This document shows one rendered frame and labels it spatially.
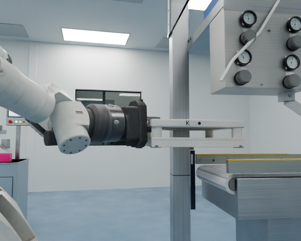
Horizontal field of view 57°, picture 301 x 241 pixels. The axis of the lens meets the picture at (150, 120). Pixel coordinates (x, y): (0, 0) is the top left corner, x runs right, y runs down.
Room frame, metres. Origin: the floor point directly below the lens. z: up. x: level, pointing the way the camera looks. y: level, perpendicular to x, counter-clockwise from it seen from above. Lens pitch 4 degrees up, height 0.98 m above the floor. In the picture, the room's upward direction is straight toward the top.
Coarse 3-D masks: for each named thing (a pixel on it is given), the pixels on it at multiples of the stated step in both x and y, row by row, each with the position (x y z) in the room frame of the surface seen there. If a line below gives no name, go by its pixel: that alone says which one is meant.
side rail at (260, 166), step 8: (264, 160) 0.70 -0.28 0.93; (272, 160) 0.70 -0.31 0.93; (280, 160) 0.70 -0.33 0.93; (288, 160) 0.71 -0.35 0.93; (296, 160) 0.71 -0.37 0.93; (232, 168) 0.69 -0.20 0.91; (240, 168) 0.69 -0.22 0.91; (248, 168) 0.69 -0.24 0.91; (256, 168) 0.70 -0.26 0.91; (264, 168) 0.70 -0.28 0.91; (272, 168) 0.70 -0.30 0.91; (280, 168) 0.70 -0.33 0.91; (288, 168) 0.71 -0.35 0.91; (296, 168) 0.71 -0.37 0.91
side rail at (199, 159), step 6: (198, 156) 0.96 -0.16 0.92; (204, 156) 0.96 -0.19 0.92; (210, 156) 0.96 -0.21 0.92; (216, 156) 0.96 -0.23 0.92; (222, 156) 0.97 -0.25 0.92; (228, 156) 0.97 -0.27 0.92; (234, 156) 0.97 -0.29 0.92; (240, 156) 0.98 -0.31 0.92; (246, 156) 0.98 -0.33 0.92; (252, 156) 0.98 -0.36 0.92; (258, 156) 0.98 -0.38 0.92; (264, 156) 0.99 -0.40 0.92; (270, 156) 0.99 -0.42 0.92; (276, 156) 0.99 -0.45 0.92; (282, 156) 1.00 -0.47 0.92; (288, 156) 1.00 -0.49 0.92; (294, 156) 1.00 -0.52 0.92; (300, 156) 1.00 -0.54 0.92; (198, 162) 0.96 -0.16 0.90; (204, 162) 0.96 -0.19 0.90; (210, 162) 0.96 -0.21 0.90; (216, 162) 0.96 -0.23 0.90; (222, 162) 0.97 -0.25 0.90
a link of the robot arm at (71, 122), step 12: (60, 108) 0.58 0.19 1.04; (72, 108) 0.59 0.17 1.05; (84, 108) 0.61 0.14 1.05; (96, 108) 0.61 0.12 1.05; (60, 120) 0.56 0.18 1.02; (72, 120) 0.56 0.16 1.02; (84, 120) 0.58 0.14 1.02; (96, 120) 0.60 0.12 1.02; (108, 120) 0.61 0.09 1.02; (48, 132) 0.60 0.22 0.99; (60, 132) 0.55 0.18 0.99; (72, 132) 0.55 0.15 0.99; (84, 132) 0.56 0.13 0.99; (96, 132) 0.61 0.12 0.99; (48, 144) 0.61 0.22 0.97; (60, 144) 0.55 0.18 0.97; (72, 144) 0.56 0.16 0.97; (84, 144) 0.58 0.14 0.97
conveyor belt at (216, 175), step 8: (200, 168) 0.93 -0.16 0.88; (208, 168) 0.87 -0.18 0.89; (216, 168) 0.85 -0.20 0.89; (224, 168) 0.85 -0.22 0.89; (200, 176) 0.91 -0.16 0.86; (208, 176) 0.83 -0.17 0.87; (216, 176) 0.77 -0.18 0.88; (224, 176) 0.72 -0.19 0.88; (232, 176) 0.71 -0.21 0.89; (240, 176) 0.71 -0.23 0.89; (248, 176) 0.71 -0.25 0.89; (256, 176) 0.71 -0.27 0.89; (264, 176) 0.72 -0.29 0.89; (272, 176) 0.72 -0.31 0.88; (280, 176) 0.72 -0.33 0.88; (216, 184) 0.77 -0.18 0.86; (224, 184) 0.71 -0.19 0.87; (232, 192) 0.71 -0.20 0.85
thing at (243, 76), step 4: (240, 68) 0.66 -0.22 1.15; (244, 68) 0.66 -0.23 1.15; (240, 72) 0.63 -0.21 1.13; (244, 72) 0.63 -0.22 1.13; (248, 72) 0.63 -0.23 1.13; (236, 76) 0.65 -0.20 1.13; (240, 76) 0.63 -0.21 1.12; (244, 76) 0.63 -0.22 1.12; (248, 76) 0.63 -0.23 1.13; (236, 80) 0.65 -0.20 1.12; (240, 80) 0.63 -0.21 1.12; (244, 80) 0.63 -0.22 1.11; (248, 80) 0.63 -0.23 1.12; (240, 84) 0.65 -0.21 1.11; (244, 84) 0.66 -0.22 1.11
